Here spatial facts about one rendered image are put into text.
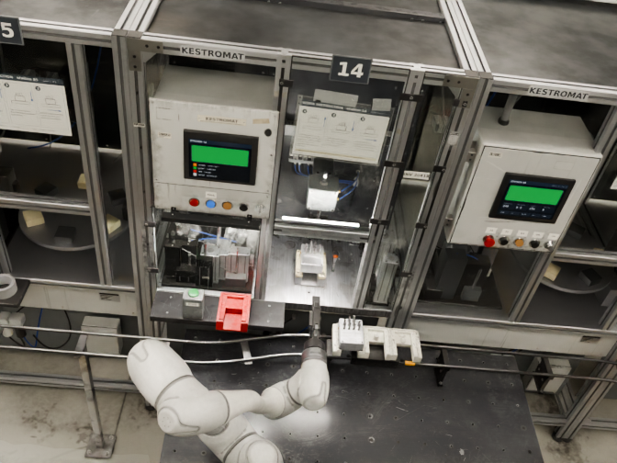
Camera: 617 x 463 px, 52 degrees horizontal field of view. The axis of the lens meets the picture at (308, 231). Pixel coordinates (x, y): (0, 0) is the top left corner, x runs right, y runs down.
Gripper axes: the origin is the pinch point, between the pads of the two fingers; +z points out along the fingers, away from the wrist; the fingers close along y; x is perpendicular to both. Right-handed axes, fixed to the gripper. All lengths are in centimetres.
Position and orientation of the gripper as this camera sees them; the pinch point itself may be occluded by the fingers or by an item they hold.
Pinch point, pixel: (314, 310)
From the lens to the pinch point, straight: 241.3
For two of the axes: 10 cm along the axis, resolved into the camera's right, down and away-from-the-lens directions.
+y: 1.2, -7.4, -6.6
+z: 0.2, -6.7, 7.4
